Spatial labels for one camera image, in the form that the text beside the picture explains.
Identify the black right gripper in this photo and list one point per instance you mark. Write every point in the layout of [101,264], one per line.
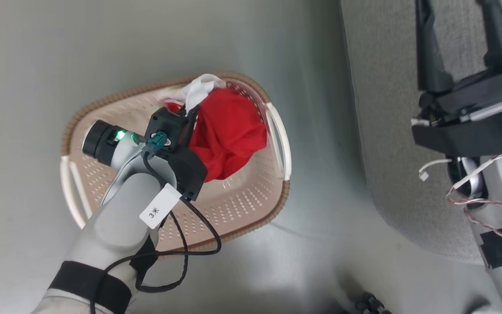
[473,135]

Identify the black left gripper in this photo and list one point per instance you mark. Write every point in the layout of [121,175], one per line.
[188,172]

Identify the red jersey with white trim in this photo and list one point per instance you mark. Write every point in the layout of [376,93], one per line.
[229,131]

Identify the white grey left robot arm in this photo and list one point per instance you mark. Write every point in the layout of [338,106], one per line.
[120,218]

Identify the grey fabric sofa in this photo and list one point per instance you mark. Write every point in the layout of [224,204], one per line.
[390,131]

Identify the white paper label tag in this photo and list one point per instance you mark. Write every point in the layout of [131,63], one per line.
[157,209]

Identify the beige perforated laundry basket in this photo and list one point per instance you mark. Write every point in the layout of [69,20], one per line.
[242,200]

